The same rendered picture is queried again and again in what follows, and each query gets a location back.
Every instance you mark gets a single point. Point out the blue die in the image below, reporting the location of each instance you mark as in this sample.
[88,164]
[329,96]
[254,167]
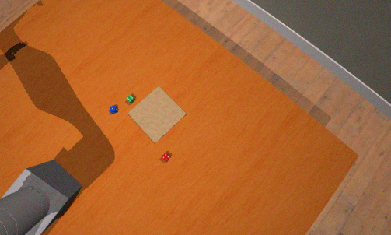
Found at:
[113,109]

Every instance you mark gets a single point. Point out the tan square mat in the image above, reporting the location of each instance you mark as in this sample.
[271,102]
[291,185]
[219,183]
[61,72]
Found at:
[156,114]

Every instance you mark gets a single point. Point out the green die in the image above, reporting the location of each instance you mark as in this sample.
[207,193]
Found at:
[131,99]

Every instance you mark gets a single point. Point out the red die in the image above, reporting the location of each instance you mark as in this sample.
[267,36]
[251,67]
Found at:
[166,157]

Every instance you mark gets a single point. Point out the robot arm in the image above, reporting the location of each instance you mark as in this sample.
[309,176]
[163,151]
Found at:
[22,210]

